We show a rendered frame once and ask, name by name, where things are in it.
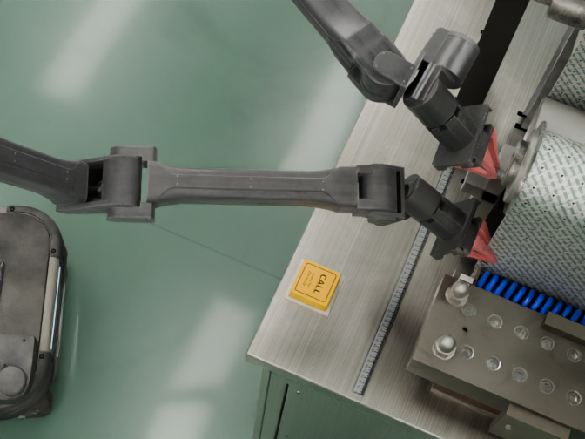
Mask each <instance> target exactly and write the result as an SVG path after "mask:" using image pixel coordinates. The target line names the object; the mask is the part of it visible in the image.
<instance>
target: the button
mask: <svg viewBox="0 0 585 439"><path fill-rule="evenodd" d="M340 276H341V274H340V273H337V272H335V271H333V270H331V269H329V268H327V267H323V266H321V265H319V264H317V263H314V262H312V261H310V260H304V262H303V264H302V266H301V268H300V270H299V273H298V275H297V277H296V279H295V281H294V283H293V285H292V288H291V290H290V293H289V296H290V297H292V298H294V299H296V300H298V301H302V302H304V303H306V304H308V305H310V306H313V307H316V308H318V309H320V310H322V311H326V309H327V307H328V305H329V303H330V300H331V299H332V297H333V293H334V291H335V289H336V287H337V285H338V283H339V281H340Z"/></svg>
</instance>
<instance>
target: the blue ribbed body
mask: <svg viewBox="0 0 585 439"><path fill-rule="evenodd" d="M490 276H491V273H490V271H486V272H485V273H484V274H483V275H481V274H480V275H479V278H478V280H477V282H476V286H477V287H482V289H484V290H486V291H488V292H490V291H491V290H492V293H493V294H496V295H499V294H500V295H501V297H503V298H505V299H508V298H509V300H510V301H513V302H515V303H517V302H518V301H519V304H520V305H522V306H524V307H526V306H528V308H530V309H532V310H537V312H538V313H541V314H546V313H547V312H548V311H549V312H552V313H554V314H558V315H560V316H562V317H564V318H567V319H569V320H571V321H574V322H577V323H579V324H581V325H583V326H585V315H584V316H583V317H582V316H581V315H582V310H581V309H580V308H577V309H576V310H575V312H574V313H572V310H573V306H572V305H567V306H566V308H565V309H563V304H564V303H563V301H558V302H557V303H556V305H554V301H555V299H554V298H553V297H549V298H548V300H547V301H545V294H544V293H541V294H539V295H538V297H537V298H536V297H535V295H536V291H535V290H534V289H531V290H530V291H529V293H528V294H526V292H527V287H526V286H521V288H520V289H519V290H517V287H518V283H517V282H513V283H512V284H511V285H510V286H509V285H508V283H509V280H508V279H507V278H504V279H503V280H502V281H501V282H499V281H500V275H498V274H495V275H494V276H493V278H492V279H490Z"/></svg>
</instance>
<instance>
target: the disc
mask: <svg viewBox="0 0 585 439"><path fill-rule="evenodd" d="M546 128H547V121H545V120H543V121H542V122H541V123H540V125H539V126H538V128H537V130H538V131H539V136H538V139H537V142H536V145H535V148H534V151H533V154H532V156H531V159H530V160H529V163H528V166H527V169H526V171H525V172H524V174H523V177H522V179H521V182H520V184H519V185H518V187H517V189H516V191H515V193H514V196H513V198H512V199H511V200H510V201H509V203H506V202H505V206H504V209H503V212H504V214H508V213H509V212H510V211H511V209H512V207H513V206H514V203H515V201H516V200H517V198H518V197H519V195H520V193H521V189H522V188H523V186H524V184H525V182H526V180H527V178H528V175H529V173H530V171H531V168H532V166H533V163H534V162H535V158H536V156H537V153H538V151H539V149H540V146H541V142H542V140H543V137H544V134H545V131H546Z"/></svg>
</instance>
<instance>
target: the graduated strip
mask: <svg viewBox="0 0 585 439"><path fill-rule="evenodd" d="M455 170H456V168H455V167H451V166H450V167H448V168H447V169H446V170H445V171H442V173H441V176H440V179H439V181H438V183H437V186H436V187H435V189H436V190H437V191H438V192H440V193H441V194H442V195H443V196H445V195H446V193H447V189H448V188H449V185H450V183H451V180H452V178H453V176H454V172H455ZM429 234H430V231H428V230H427V229H426V228H425V227H424V226H423V225H420V227H419V230H418V232H417V234H416V236H415V239H414V242H413V244H412V246H411V249H410V251H409V254H408V256H407V259H406V261H405V264H404V266H403V268H402V270H401V272H400V276H399V279H398V280H397V282H396V285H395V287H394V290H393V293H392V295H391V297H390V300H389V302H388V304H387V308H386V310H385V312H384V314H383V316H382V319H381V321H380V324H379V326H378V329H377V331H376V334H375V336H374V338H373V341H372V344H371V346H370V348H369V350H368V353H367V355H366V359H365V360H364V363H363V365H362V368H361V370H360V373H359V375H358V378H357V380H356V382H355V384H354V386H353V390H352V392H354V393H355V394H358V395H361V396H364V395H365V393H366V390H367V387H368V385H369V382H370V381H371V378H372V376H373V372H374V370H375V368H376V366H377V363H378V361H379V358H380V355H381V353H382V350H383V348H384V346H385V344H386V341H387V337H388V336H389V334H390V331H391V329H392V326H393V323H394V321H395V318H396V316H397V313H398V312H399V309H400V305H401V303H402V301H403V299H404V297H405V294H406V292H407V289H408V286H409V284H410V281H411V279H412V277H413V275H414V271H415V268H416V267H417V264H418V262H419V260H420V257H421V254H422V252H423V249H424V247H425V245H426V243H427V239H428V236H429Z"/></svg>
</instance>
